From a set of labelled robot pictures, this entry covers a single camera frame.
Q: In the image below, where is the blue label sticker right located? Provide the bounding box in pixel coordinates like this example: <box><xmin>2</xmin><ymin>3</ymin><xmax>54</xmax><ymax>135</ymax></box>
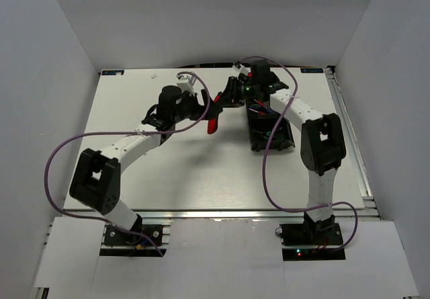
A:
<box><xmin>300</xmin><ymin>67</ymin><xmax>324</xmax><ymax>74</ymax></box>

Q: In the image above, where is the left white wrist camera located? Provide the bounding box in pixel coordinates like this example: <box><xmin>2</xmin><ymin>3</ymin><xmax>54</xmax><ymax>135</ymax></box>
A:
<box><xmin>177</xmin><ymin>74</ymin><xmax>196</xmax><ymax>95</ymax></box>

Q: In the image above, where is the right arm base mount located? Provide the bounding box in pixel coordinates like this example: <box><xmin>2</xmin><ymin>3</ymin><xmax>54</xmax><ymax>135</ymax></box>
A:
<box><xmin>275</xmin><ymin>213</ymin><xmax>346</xmax><ymax>262</ymax></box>

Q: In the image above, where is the black three-compartment tray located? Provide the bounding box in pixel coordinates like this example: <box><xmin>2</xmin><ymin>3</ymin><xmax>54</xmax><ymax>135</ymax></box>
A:
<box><xmin>246</xmin><ymin>99</ymin><xmax>295</xmax><ymax>152</ymax></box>

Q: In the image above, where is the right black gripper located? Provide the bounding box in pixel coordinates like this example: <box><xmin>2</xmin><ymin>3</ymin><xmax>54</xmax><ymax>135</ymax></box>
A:
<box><xmin>216</xmin><ymin>76</ymin><xmax>260</xmax><ymax>108</ymax></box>

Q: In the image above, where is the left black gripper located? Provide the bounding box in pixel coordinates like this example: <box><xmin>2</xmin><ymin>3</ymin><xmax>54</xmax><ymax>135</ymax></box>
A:
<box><xmin>171</xmin><ymin>90</ymin><xmax>222</xmax><ymax>124</ymax></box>

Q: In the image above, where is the blue label sticker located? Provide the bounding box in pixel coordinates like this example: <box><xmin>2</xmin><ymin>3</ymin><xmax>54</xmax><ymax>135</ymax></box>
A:
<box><xmin>300</xmin><ymin>67</ymin><xmax>324</xmax><ymax>74</ymax></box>
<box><xmin>101</xmin><ymin>70</ymin><xmax>124</xmax><ymax>76</ymax></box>

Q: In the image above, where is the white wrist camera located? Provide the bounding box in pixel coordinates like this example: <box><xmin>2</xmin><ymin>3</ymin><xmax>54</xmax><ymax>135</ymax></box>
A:
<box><xmin>232</xmin><ymin>61</ymin><xmax>249</xmax><ymax>78</ymax></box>
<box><xmin>177</xmin><ymin>74</ymin><xmax>196</xmax><ymax>95</ymax></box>

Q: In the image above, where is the blue label sticker left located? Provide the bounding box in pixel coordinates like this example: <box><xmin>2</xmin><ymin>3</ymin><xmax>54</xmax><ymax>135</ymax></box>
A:
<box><xmin>101</xmin><ymin>70</ymin><xmax>124</xmax><ymax>76</ymax></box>

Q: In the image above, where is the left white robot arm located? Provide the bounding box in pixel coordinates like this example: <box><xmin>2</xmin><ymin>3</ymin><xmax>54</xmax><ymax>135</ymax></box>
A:
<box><xmin>69</xmin><ymin>85</ymin><xmax>222</xmax><ymax>245</ymax></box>

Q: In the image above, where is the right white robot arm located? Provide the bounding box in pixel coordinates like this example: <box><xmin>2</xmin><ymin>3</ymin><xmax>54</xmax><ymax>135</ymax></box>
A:
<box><xmin>211</xmin><ymin>59</ymin><xmax>346</xmax><ymax>245</ymax></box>

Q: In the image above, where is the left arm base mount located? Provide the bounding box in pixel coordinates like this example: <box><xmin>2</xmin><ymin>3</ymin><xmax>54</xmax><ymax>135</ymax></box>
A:
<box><xmin>99</xmin><ymin>222</ymin><xmax>171</xmax><ymax>257</ymax></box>

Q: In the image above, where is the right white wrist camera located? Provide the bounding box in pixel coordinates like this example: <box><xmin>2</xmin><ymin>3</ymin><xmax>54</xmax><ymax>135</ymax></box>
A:
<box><xmin>232</xmin><ymin>61</ymin><xmax>249</xmax><ymax>78</ymax></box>

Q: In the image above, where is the green black precision screwdriver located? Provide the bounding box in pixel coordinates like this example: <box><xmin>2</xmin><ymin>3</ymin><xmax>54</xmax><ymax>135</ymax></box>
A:
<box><xmin>267</xmin><ymin>127</ymin><xmax>284</xmax><ymax>139</ymax></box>

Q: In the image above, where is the blue handled screwdriver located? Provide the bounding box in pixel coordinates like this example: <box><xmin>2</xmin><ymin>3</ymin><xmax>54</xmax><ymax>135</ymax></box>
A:
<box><xmin>247</xmin><ymin>100</ymin><xmax>276</xmax><ymax>115</ymax></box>

